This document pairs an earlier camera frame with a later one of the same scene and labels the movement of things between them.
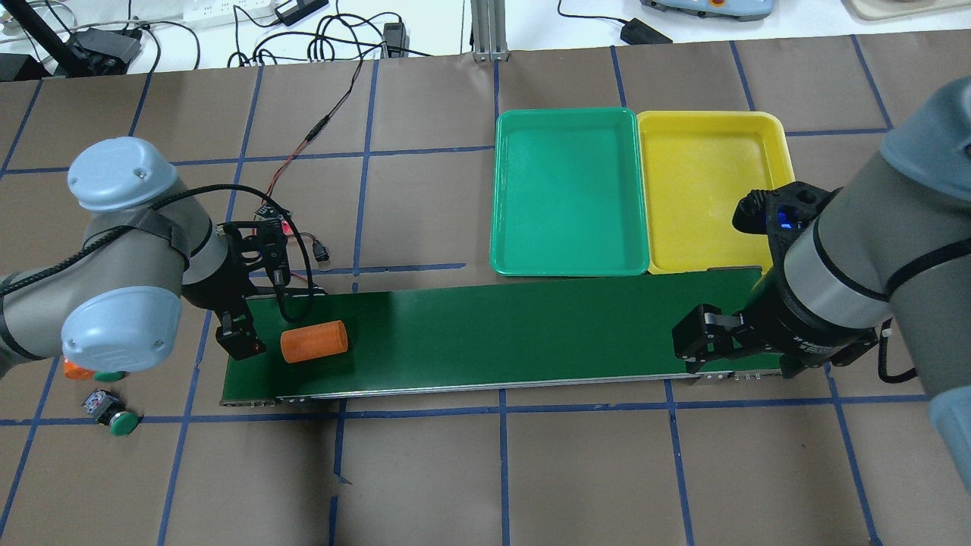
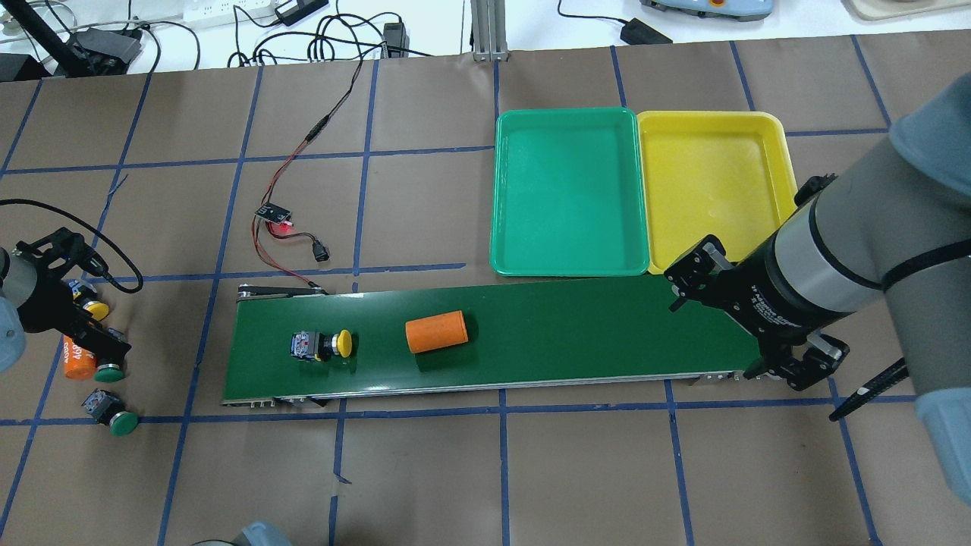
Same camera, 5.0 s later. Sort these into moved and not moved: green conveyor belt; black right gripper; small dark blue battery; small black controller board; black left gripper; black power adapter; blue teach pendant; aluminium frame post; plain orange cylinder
Moved: black right gripper; plain orange cylinder; black left gripper
Not moved: small dark blue battery; small black controller board; aluminium frame post; blue teach pendant; green conveyor belt; black power adapter
